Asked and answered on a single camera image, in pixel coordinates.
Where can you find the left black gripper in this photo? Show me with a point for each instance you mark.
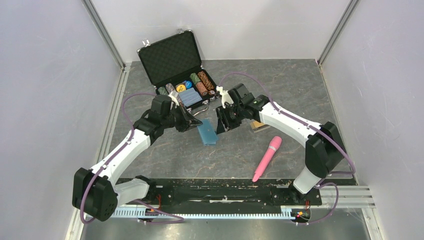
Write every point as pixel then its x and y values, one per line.
pixel 188 121

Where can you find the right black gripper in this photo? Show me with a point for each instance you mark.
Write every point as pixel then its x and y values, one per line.
pixel 228 125

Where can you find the blue leather card holder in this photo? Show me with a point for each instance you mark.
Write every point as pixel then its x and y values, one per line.
pixel 207 133

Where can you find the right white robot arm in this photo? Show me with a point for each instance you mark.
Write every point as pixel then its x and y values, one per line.
pixel 324 148

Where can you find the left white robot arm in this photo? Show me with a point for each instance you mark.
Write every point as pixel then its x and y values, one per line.
pixel 96 192

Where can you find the blue playing card deck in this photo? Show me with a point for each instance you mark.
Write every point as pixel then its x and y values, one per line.
pixel 190 97

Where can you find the gold card stack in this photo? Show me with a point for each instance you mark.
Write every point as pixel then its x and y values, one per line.
pixel 258 125

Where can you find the yellow dealer chip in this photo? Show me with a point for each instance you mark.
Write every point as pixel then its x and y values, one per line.
pixel 180 87

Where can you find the pink poker chip stack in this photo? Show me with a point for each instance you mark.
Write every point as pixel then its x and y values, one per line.
pixel 201 88

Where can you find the orange brown chip stack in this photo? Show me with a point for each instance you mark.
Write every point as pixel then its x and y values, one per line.
pixel 205 80

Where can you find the green poker chip stack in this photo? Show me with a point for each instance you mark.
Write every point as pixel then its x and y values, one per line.
pixel 194 78

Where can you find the pink cylindrical tool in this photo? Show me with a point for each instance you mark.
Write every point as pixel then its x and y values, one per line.
pixel 273 146

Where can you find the black poker chip case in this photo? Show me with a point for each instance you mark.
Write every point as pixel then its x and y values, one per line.
pixel 170 61

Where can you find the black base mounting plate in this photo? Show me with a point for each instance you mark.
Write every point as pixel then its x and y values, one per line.
pixel 275 191

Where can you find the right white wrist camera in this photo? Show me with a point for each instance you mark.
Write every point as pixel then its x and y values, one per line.
pixel 226 99

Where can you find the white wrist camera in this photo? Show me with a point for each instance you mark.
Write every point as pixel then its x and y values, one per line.
pixel 176 98
pixel 226 99

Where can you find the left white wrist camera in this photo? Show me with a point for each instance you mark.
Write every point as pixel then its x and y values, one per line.
pixel 176 98

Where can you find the white cable duct strip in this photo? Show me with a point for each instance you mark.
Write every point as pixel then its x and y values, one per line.
pixel 141 212

